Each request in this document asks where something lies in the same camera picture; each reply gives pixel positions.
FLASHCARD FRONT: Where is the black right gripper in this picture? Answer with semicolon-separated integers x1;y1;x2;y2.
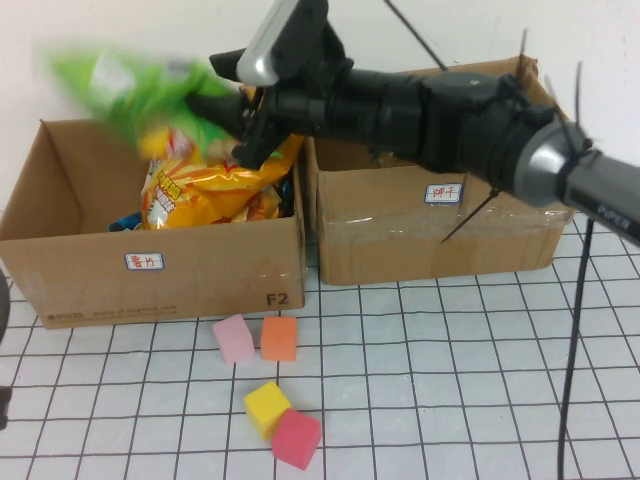
187;48;357;171

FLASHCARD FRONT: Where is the green chip bag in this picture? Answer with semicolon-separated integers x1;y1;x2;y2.
49;47;242;157

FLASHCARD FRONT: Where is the dark snack packet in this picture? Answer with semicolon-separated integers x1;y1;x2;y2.
276;177;297;219

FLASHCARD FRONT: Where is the small orange snack packet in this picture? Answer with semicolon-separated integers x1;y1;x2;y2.
230;192;281;224

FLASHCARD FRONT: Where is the blue snack packet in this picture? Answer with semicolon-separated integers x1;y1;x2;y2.
107;212;145;233

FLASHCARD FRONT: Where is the large yellow chip bag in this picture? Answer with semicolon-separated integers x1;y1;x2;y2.
140;127;305;231

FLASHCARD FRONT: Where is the white label on F2 box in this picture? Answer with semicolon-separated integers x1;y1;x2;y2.
124;252;165;272

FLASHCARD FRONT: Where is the black zip tie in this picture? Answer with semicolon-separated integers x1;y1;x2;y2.
439;186;502;245
573;61;586;132
382;0;450;72

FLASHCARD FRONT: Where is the clear tape strip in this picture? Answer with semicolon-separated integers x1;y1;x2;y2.
319;202;576;237

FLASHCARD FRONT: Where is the white label on taped box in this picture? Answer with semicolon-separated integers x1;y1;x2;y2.
424;183;464;205

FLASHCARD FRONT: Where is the cardboard box with clear tape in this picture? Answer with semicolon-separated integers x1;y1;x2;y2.
301;55;577;287

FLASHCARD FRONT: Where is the cardboard box with F2 print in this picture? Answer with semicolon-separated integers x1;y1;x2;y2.
0;107;307;331

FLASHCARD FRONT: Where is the light pink foam cube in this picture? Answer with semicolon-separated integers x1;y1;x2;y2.
211;313;257;366

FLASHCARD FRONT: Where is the orange foam cube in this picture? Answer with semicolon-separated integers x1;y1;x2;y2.
259;315;298;362

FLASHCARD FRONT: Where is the yellow foam cube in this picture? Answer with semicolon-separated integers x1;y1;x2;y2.
242;380;292;441

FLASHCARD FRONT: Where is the red foam cube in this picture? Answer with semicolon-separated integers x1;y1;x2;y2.
270;407;322;471

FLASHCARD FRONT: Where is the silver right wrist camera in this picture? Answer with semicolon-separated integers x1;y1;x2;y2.
235;0;332;87

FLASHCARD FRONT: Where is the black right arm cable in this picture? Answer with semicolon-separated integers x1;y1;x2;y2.
556;218;597;480

